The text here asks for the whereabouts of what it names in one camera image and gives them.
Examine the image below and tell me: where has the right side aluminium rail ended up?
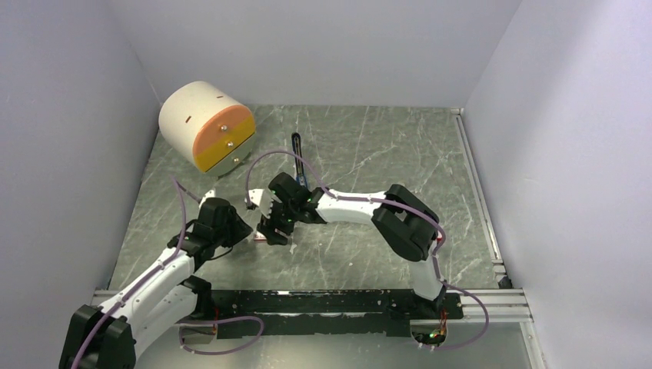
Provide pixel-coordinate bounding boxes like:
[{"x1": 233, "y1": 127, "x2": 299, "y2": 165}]
[{"x1": 450, "y1": 108, "x2": 514, "y2": 289}]

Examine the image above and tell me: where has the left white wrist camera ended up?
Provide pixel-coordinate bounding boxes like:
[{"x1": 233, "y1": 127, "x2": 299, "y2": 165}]
[{"x1": 198, "y1": 188, "x2": 216, "y2": 207}]

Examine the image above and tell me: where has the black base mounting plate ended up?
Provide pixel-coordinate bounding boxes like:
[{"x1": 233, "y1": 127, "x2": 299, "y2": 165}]
[{"x1": 181, "y1": 289, "x2": 464, "y2": 339}]

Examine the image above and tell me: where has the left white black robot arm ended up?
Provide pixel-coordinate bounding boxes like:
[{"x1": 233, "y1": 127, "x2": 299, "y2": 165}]
[{"x1": 58, "y1": 198, "x2": 253, "y2": 368}]

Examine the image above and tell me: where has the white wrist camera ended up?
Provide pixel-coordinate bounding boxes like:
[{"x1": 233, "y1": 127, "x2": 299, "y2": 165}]
[
  {"x1": 245, "y1": 188, "x2": 277, "y2": 219},
  {"x1": 198, "y1": 188, "x2": 216, "y2": 207}
]

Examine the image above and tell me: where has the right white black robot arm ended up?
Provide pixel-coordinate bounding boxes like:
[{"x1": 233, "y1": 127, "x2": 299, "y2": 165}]
[{"x1": 245, "y1": 172, "x2": 446, "y2": 318}]

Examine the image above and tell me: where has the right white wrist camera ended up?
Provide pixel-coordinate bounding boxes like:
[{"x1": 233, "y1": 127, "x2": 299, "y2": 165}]
[{"x1": 245, "y1": 188, "x2": 277, "y2": 219}]

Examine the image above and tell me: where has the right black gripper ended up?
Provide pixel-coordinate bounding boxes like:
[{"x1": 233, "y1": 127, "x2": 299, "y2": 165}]
[{"x1": 256, "y1": 196, "x2": 300, "y2": 246}]

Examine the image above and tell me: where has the round white orange drawer box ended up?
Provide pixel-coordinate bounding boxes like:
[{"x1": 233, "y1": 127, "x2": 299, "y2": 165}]
[{"x1": 158, "y1": 81, "x2": 256, "y2": 177}]

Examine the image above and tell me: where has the blue black stapler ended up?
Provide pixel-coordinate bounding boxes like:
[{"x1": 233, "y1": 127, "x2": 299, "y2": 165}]
[{"x1": 291, "y1": 132, "x2": 309, "y2": 188}]

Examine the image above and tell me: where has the red staples box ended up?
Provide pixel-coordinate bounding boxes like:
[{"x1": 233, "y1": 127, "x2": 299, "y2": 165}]
[{"x1": 253, "y1": 232, "x2": 268, "y2": 244}]

